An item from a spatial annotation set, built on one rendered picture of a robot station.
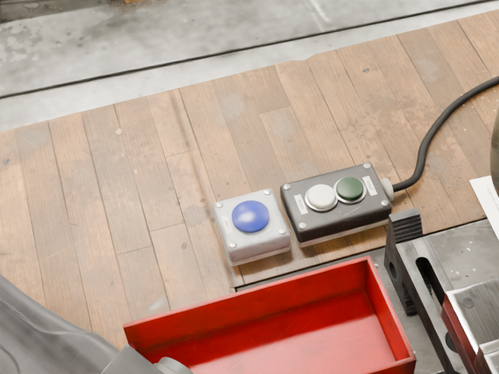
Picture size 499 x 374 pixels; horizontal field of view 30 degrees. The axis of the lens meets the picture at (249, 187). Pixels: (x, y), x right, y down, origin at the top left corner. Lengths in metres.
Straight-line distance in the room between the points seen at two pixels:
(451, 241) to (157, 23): 1.69
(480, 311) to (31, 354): 0.33
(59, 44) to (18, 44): 0.11
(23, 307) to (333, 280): 0.46
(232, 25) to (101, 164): 1.50
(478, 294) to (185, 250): 0.40
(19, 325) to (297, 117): 0.65
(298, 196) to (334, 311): 0.13
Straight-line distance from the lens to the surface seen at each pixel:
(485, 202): 1.05
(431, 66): 1.18
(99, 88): 2.45
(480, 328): 0.69
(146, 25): 2.59
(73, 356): 0.52
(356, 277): 0.94
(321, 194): 0.99
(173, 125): 1.12
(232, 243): 0.97
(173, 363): 0.54
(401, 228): 0.92
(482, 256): 1.01
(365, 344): 0.94
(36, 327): 0.53
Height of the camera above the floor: 1.73
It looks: 53 degrees down
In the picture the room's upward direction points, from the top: 5 degrees counter-clockwise
